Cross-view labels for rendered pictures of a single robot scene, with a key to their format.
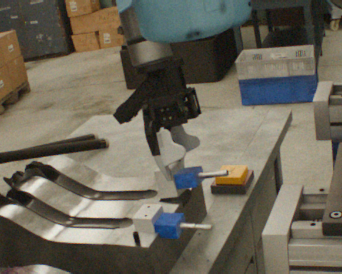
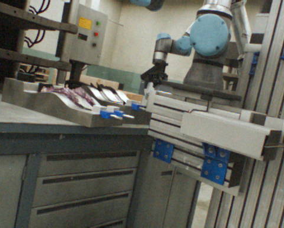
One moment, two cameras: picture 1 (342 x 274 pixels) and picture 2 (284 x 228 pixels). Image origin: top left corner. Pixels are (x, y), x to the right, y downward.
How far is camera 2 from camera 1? 0.83 m
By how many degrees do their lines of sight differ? 23
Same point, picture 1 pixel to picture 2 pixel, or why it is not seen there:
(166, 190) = (143, 103)
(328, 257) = (164, 101)
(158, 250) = (128, 111)
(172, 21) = not seen: outside the picture
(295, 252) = (156, 97)
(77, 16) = not seen: hidden behind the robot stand
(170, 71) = (161, 65)
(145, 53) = (156, 55)
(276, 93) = not seen: hidden behind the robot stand
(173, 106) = (156, 75)
